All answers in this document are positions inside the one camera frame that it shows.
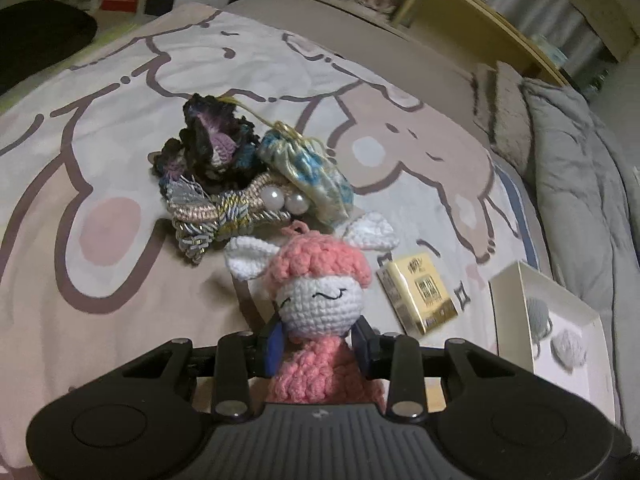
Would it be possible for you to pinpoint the grey curtain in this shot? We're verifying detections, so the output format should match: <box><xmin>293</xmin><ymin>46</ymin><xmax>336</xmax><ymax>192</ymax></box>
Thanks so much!
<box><xmin>484</xmin><ymin>0</ymin><xmax>639</xmax><ymax>73</ymax></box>

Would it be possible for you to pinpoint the white shallow cardboard tray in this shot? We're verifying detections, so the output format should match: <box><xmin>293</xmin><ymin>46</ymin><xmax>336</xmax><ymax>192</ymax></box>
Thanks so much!
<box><xmin>489</xmin><ymin>262</ymin><xmax>617</xmax><ymax>422</ymax></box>

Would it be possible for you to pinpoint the tissue pack on shelf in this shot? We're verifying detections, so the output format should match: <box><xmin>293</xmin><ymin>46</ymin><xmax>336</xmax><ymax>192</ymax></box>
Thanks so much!
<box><xmin>530</xmin><ymin>34</ymin><xmax>567</xmax><ymax>68</ymax></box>

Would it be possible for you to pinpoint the beige fluffy pillow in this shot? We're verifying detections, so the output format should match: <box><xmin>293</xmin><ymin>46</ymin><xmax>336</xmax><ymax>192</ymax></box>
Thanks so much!
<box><xmin>472</xmin><ymin>62</ymin><xmax>535</xmax><ymax>182</ymax></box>

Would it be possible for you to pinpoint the blue floral drawstring pouch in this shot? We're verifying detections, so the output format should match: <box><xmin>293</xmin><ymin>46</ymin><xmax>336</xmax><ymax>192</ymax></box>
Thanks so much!
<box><xmin>257</xmin><ymin>122</ymin><xmax>354</xmax><ymax>226</ymax></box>

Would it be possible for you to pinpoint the cartoon bear print blanket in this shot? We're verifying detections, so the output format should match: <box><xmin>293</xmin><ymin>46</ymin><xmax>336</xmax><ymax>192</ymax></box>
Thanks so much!
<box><xmin>1</xmin><ymin>4</ymin><xmax>540</xmax><ymax>478</ymax></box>

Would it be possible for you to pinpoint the pink crochet doll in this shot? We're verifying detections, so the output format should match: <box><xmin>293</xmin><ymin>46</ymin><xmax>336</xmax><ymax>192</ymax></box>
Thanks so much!
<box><xmin>224</xmin><ymin>211</ymin><xmax>399</xmax><ymax>406</ymax></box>

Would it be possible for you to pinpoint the grey crochet ball toy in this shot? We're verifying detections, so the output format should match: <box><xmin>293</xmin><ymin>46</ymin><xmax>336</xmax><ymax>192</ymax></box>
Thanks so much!
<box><xmin>526</xmin><ymin>297</ymin><xmax>553</xmax><ymax>360</ymax></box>

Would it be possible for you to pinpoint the grey quilted duvet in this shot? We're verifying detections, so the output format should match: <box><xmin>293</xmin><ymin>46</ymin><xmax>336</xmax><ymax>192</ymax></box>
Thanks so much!
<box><xmin>521</xmin><ymin>79</ymin><xmax>639</xmax><ymax>439</ymax></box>

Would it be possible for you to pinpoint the gold card box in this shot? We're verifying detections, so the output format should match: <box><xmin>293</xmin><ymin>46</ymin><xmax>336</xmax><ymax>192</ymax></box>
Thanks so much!
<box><xmin>376</xmin><ymin>252</ymin><xmax>458</xmax><ymax>339</ymax></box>

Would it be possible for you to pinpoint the braided pearl hair accessory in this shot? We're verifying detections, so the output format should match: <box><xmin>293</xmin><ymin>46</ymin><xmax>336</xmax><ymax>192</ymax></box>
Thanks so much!
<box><xmin>165</xmin><ymin>171</ymin><xmax>310</xmax><ymax>264</ymax></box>

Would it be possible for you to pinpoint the white speckled crochet ball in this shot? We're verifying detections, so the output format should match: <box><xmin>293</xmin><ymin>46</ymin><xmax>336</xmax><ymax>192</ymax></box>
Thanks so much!
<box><xmin>550</xmin><ymin>330</ymin><xmax>588</xmax><ymax>372</ymax></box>

